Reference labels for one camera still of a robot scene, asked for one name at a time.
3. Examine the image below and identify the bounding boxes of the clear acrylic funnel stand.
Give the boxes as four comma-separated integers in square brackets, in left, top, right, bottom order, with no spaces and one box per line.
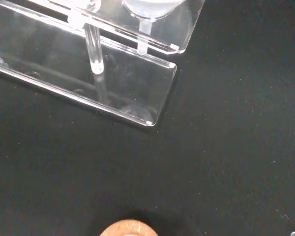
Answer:
[0,0,206,127]

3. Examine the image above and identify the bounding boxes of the black scalloped bench cloth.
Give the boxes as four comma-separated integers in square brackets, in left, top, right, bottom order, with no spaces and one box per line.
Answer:
[0,0,295,236]

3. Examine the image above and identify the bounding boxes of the cork ring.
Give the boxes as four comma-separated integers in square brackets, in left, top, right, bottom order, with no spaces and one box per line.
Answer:
[99,219,160,236]

